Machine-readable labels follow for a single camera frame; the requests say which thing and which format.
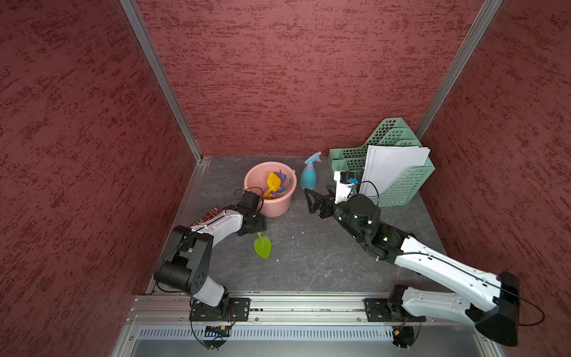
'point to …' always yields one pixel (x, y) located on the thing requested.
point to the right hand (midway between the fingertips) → (313, 193)
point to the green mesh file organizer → (400, 193)
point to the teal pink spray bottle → (308, 175)
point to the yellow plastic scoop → (273, 183)
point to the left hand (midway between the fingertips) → (256, 230)
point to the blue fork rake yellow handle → (284, 189)
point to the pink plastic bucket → (276, 205)
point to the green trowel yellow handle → (262, 245)
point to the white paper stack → (384, 163)
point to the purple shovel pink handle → (282, 177)
